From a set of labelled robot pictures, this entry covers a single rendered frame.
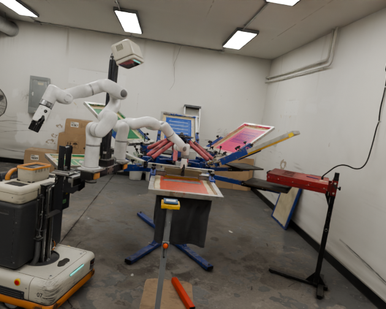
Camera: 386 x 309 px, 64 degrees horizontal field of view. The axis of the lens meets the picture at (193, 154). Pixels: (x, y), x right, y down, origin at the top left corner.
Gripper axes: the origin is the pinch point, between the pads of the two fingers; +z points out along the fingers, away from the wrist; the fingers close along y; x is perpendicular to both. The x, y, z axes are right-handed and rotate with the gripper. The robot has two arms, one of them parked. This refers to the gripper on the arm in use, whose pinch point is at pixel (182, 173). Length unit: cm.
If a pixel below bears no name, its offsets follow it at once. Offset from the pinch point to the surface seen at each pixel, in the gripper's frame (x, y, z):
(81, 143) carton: -185, -363, 34
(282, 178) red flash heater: 99, 0, -6
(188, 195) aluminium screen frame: 2, 61, 4
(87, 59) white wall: -198, -412, -140
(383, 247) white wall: 200, 25, 45
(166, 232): -12, 80, 27
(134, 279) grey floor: -33, 18, 101
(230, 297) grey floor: 54, 35, 102
